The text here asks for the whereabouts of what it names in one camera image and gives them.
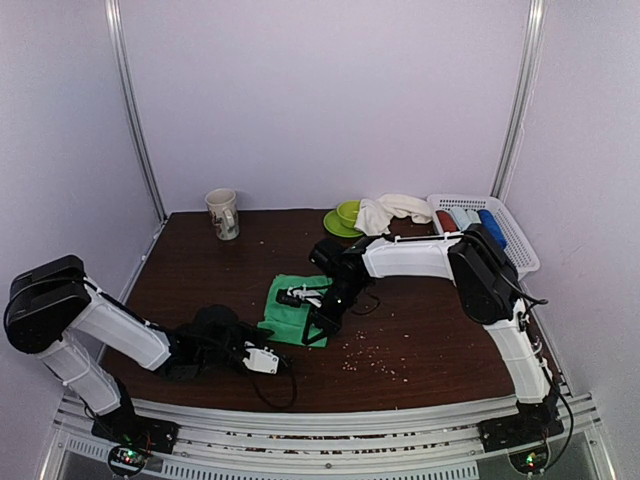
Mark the white cream towel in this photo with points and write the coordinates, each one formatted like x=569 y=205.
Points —
x=375 y=215

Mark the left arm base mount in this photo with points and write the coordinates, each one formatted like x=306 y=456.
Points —
x=148 y=435

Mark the aluminium frame post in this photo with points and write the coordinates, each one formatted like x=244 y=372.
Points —
x=522 y=95
x=118 y=41

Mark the patterned ceramic mug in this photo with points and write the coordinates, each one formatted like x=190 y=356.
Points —
x=222 y=207

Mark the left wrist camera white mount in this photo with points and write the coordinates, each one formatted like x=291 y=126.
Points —
x=263 y=361

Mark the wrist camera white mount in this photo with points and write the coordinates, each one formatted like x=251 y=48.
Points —
x=263 y=361
x=297 y=296

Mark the green cup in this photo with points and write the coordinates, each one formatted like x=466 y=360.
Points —
x=348 y=213

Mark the right aluminium frame post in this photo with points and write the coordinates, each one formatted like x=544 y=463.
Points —
x=522 y=95

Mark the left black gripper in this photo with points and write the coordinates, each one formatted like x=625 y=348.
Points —
x=252 y=332

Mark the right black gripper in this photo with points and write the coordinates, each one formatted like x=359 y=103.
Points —
x=328 y=326

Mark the white plastic basket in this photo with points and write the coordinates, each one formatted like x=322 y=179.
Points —
x=518 y=250

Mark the rolled red towel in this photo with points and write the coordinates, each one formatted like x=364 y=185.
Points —
x=446 y=221

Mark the green microfiber towel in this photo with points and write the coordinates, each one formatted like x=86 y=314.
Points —
x=287 y=322

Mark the left aluminium frame post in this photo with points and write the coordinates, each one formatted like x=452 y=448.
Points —
x=118 y=41

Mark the green saucer plate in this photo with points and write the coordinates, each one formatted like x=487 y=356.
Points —
x=333 y=225

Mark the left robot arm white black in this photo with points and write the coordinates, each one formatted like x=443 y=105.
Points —
x=50 y=306

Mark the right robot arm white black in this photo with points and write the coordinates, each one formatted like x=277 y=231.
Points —
x=487 y=284

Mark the rolled dark blue towel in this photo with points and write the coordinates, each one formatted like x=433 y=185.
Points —
x=489 y=221

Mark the rolled light blue towel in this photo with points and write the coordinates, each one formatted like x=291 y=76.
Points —
x=464 y=218

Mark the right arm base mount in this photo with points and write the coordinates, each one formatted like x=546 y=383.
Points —
x=511 y=431

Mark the aluminium front rail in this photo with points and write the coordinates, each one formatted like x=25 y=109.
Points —
x=440 y=442

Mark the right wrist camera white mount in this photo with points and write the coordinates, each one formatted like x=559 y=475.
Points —
x=297 y=296

